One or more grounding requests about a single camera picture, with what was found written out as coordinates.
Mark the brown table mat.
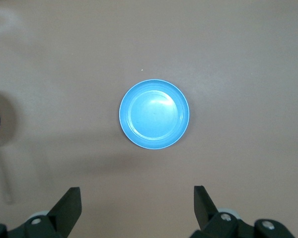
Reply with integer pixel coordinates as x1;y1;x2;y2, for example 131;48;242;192
0;0;298;238

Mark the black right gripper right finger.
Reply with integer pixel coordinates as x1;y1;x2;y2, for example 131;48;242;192
188;185;294;238

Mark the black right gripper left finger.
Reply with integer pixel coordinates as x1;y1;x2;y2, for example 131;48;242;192
0;187;82;238

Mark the light blue plate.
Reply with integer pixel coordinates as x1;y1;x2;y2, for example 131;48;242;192
118;79;190;150

